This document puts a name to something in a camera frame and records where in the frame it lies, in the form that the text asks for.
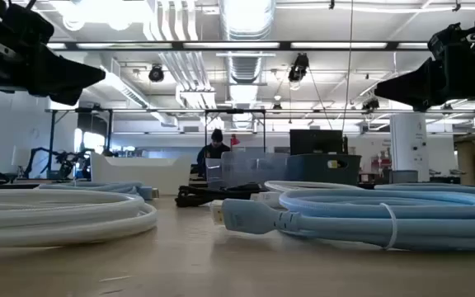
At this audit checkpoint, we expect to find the small grey container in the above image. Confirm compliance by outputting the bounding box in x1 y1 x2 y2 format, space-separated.
392 169 419 185

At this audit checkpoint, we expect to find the light blue cable coil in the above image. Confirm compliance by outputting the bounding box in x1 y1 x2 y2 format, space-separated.
374 182 475 202
37 180 160 201

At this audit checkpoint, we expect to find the white cable tie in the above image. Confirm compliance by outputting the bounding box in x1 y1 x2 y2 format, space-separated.
379 201 399 251

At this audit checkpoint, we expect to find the black rig beam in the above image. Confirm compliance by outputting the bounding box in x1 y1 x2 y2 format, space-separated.
45 40 430 52

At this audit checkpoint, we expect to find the white column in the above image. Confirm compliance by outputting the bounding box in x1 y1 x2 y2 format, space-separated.
389 113 430 182

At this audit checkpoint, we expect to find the person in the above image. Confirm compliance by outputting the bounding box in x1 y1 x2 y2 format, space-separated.
195 128 233 177

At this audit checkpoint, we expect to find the black monitor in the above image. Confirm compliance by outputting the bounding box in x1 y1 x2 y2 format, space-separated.
289 129 349 156

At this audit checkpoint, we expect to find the clear plastic bin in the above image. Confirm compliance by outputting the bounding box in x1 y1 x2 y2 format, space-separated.
205 148 290 190

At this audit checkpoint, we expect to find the white braided cable coil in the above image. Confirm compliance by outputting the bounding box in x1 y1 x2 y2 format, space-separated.
0 188 159 250

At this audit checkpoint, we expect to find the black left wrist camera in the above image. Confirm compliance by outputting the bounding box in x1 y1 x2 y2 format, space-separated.
8 4 55 50

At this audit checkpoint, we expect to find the black background frame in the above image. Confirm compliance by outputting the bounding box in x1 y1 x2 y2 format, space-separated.
45 107 268 178

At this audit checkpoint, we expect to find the black braided cable bundle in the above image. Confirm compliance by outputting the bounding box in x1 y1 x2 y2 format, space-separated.
174 182 268 209

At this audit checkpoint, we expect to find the thin hanging cable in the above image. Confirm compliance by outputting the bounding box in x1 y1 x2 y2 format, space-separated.
340 0 355 133

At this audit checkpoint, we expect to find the white plastic bin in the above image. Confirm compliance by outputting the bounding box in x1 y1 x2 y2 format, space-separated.
89 151 193 196

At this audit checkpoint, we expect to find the dark green plastic bin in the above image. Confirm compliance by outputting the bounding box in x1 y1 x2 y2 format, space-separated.
285 153 362 186

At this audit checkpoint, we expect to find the light blue cable with tie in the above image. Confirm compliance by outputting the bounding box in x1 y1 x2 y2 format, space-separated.
210 187 475 252

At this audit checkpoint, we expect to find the black ceiling spot lamp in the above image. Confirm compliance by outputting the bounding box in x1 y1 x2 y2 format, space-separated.
148 64 166 83
360 97 381 113
287 52 311 83

